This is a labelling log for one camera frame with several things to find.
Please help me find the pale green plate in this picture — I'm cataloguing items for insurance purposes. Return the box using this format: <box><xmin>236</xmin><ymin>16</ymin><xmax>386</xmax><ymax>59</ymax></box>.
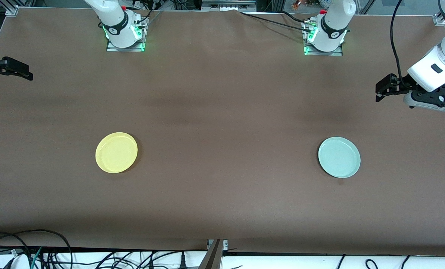
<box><xmin>318</xmin><ymin>136</ymin><xmax>361</xmax><ymax>179</ymax></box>

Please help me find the yellow plastic plate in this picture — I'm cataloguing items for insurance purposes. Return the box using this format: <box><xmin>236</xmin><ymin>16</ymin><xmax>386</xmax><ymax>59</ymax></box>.
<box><xmin>95</xmin><ymin>132</ymin><xmax>138</xmax><ymax>174</ymax></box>

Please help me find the brown table cover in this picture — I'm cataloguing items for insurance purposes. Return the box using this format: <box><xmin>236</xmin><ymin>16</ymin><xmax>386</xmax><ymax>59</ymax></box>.
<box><xmin>0</xmin><ymin>7</ymin><xmax>445</xmax><ymax>251</ymax></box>

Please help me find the white lower shelf board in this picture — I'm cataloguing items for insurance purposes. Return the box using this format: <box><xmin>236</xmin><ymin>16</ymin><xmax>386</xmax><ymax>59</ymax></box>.
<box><xmin>0</xmin><ymin>250</ymin><xmax>445</xmax><ymax>269</ymax></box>

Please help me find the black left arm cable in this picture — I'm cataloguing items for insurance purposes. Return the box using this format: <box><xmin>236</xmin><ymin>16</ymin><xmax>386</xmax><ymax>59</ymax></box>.
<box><xmin>390</xmin><ymin>0</ymin><xmax>411</xmax><ymax>90</ymax></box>

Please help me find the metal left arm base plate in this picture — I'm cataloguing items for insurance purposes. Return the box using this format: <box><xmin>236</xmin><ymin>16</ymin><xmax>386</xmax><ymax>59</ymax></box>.
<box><xmin>303</xmin><ymin>40</ymin><xmax>343</xmax><ymax>56</ymax></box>

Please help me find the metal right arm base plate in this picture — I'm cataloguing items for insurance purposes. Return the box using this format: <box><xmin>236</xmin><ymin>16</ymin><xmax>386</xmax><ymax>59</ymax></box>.
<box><xmin>106</xmin><ymin>37</ymin><xmax>146</xmax><ymax>52</ymax></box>

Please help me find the short black table cable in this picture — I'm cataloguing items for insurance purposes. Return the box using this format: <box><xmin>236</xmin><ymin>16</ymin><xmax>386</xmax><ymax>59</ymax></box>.
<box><xmin>280</xmin><ymin>10</ymin><xmax>312</xmax><ymax>24</ymax></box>

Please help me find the long black table cable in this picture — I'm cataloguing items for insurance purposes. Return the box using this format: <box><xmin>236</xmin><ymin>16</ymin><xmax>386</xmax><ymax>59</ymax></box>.
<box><xmin>239</xmin><ymin>10</ymin><xmax>313</xmax><ymax>32</ymax></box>

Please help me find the black base power cable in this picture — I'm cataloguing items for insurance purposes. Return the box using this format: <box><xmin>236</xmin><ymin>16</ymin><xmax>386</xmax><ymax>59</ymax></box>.
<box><xmin>132</xmin><ymin>0</ymin><xmax>162</xmax><ymax>27</ymax></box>

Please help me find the large black looped cable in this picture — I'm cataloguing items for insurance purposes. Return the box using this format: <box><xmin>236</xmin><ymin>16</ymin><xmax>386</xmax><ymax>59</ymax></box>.
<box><xmin>0</xmin><ymin>229</ymin><xmax>73</xmax><ymax>269</ymax></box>

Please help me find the grey metal rail unit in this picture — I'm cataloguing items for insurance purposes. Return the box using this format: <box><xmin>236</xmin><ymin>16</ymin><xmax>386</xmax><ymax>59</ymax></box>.
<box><xmin>201</xmin><ymin>0</ymin><xmax>257</xmax><ymax>12</ymax></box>

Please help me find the green cable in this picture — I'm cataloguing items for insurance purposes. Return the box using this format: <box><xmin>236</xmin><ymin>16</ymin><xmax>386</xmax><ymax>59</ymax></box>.
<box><xmin>31</xmin><ymin>247</ymin><xmax>44</xmax><ymax>269</ymax></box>

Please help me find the aluminium profile post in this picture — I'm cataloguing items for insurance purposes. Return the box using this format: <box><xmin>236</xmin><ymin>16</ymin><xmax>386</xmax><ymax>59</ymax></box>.
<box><xmin>198</xmin><ymin>239</ymin><xmax>228</xmax><ymax>269</ymax></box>

